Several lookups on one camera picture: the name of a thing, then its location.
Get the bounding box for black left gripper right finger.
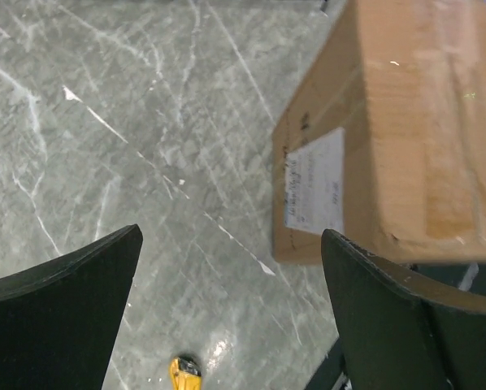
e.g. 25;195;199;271
321;229;486;389

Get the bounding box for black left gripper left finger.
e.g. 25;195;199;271
0;224;143;389

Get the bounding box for brown cardboard express box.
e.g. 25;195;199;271
272;1;486;265

